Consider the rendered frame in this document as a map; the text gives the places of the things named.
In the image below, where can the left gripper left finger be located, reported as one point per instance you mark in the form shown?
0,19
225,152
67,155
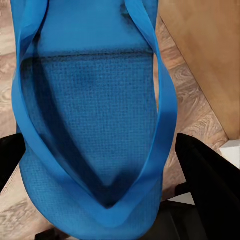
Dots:
12,149

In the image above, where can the sliding door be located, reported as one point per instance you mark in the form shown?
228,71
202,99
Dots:
207,33

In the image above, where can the sandal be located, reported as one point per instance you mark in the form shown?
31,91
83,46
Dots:
84,100

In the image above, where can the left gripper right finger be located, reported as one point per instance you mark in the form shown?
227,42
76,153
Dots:
214,183

